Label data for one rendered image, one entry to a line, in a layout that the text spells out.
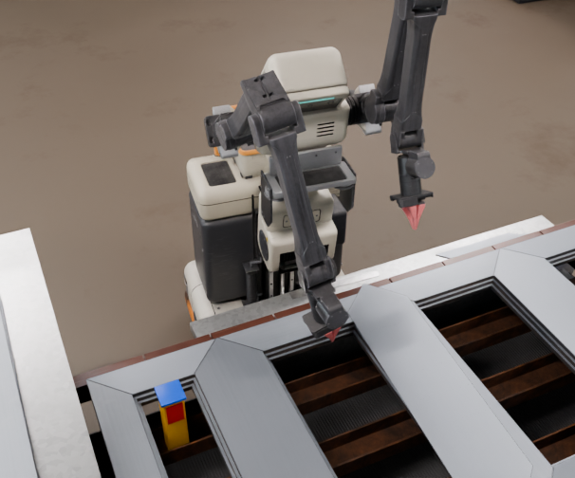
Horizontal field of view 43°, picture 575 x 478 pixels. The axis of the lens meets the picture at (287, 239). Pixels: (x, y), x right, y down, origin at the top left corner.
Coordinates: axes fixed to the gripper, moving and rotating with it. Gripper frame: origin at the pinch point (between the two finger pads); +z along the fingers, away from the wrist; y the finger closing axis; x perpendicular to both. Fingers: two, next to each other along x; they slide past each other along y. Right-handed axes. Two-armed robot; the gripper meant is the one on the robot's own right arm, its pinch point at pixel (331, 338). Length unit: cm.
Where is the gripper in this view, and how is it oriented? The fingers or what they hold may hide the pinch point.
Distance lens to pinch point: 188.1
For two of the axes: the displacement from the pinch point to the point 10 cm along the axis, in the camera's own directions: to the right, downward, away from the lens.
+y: 8.9, -4.3, 1.7
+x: -4.1, -5.6, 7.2
